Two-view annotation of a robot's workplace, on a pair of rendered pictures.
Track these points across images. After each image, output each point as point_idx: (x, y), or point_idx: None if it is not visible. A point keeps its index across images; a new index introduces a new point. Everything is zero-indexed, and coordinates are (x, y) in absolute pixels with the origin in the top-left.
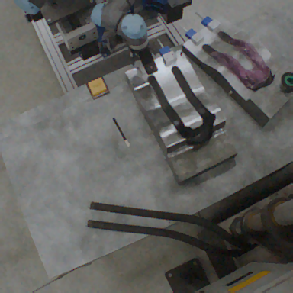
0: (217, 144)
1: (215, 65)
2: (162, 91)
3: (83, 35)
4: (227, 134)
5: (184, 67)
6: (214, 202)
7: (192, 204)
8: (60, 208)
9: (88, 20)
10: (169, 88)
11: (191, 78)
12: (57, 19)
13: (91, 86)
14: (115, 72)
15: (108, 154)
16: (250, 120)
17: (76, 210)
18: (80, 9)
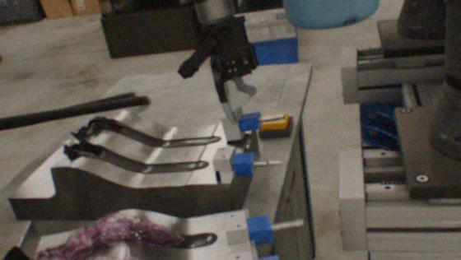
0: (49, 182)
1: (147, 215)
2: (183, 146)
3: (341, 64)
4: (43, 197)
5: (191, 175)
6: (11, 179)
7: (39, 163)
8: (171, 88)
9: (368, 70)
10: (180, 152)
11: (165, 178)
12: (379, 25)
13: (278, 113)
14: (286, 149)
15: (180, 123)
16: None
17: (156, 95)
18: (381, 39)
